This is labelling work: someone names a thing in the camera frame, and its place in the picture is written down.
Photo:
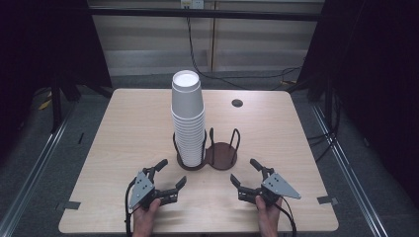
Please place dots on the grey tape strip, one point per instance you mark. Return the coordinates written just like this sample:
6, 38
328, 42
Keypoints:
327, 200
69, 205

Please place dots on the person's left hand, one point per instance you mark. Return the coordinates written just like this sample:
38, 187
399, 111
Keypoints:
143, 222

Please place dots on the white wall socket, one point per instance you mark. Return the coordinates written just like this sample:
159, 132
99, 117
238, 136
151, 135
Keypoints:
192, 3

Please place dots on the dark curtain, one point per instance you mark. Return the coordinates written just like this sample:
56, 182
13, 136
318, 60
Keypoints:
39, 49
378, 82

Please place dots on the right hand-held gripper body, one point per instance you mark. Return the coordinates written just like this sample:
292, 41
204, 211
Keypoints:
276, 187

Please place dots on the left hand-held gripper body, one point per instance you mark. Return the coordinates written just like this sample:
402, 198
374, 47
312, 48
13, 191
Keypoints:
141, 191

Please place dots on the person's right hand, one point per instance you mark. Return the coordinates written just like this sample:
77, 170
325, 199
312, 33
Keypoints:
269, 220

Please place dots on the stack of white paper cups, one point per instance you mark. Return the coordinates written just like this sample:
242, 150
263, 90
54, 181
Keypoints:
187, 108

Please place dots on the black horizontal metal bar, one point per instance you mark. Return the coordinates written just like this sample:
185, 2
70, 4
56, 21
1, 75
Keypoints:
230, 15

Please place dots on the round black table grommet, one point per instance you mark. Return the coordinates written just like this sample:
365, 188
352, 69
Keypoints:
237, 103

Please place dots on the metal floor rail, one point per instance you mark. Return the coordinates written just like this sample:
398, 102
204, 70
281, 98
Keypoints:
352, 177
36, 168

